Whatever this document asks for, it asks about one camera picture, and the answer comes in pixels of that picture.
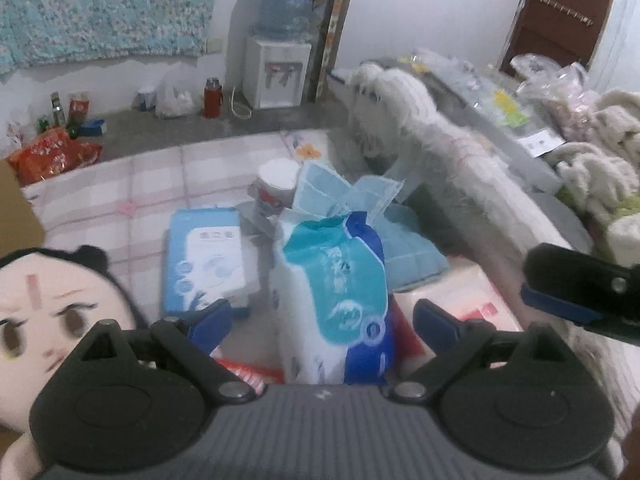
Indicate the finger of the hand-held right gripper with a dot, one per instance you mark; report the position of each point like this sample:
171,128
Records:
550,300

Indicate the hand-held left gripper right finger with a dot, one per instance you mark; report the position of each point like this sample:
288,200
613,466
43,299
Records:
435,317

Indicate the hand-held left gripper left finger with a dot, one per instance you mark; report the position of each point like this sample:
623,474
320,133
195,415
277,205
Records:
212,317

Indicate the pink white tissue pack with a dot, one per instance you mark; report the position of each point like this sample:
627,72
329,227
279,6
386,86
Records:
475,290

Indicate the blue white wet wipes pack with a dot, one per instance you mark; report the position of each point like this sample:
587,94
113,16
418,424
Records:
205,255

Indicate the red printed packet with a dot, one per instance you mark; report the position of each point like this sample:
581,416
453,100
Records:
250,372

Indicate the blue checked towel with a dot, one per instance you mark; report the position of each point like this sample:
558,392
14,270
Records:
410,250

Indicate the teal blue tissue pack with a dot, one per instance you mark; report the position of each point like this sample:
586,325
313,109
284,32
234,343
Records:
330,290

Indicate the white red round container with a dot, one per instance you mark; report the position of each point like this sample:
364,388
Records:
275,175

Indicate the black-haired plush doll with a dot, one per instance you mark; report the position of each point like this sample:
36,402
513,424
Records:
50,300

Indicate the blue face mask bundle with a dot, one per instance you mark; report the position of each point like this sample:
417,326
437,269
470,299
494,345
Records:
320,187

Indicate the cardboard box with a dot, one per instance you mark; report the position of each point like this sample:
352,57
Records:
15,210

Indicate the grey white cloth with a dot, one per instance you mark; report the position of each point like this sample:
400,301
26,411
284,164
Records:
257,220

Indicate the cream fluffy cloth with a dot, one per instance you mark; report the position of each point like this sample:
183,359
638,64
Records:
605,160

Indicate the pink checked bed sheet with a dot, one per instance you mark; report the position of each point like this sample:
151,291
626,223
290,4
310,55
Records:
125,180

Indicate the clear flat plastic package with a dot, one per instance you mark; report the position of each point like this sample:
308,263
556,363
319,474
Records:
495,110

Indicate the rolled white fluffy blanket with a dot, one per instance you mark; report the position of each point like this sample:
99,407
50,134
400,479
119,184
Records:
425,110

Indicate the plastic bag of pink goods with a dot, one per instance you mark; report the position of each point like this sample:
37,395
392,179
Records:
555,90

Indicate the red thermos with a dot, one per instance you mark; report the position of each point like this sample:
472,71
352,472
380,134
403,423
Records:
212,100

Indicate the white plastic bag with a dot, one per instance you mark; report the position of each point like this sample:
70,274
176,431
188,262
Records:
175,100

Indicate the small white blue container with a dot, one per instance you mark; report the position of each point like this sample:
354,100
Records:
146,99

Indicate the red snack bag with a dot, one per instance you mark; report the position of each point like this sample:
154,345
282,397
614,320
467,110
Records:
50,155

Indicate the small green bottle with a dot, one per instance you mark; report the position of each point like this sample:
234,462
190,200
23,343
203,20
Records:
43,126

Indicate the white water dispenser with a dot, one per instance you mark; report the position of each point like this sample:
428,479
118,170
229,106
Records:
275,60

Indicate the brown wooden door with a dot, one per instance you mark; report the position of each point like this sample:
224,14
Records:
560,10

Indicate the metal hook rack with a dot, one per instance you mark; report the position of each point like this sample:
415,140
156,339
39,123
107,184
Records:
565,10

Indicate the wrapped upright panel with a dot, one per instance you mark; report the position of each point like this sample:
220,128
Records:
330,35

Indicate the blue water bottle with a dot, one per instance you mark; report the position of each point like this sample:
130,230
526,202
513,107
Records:
285,0

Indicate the white wall socket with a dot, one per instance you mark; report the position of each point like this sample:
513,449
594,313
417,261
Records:
215,45

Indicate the floral wall cloth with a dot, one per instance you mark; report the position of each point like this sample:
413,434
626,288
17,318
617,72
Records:
100,5

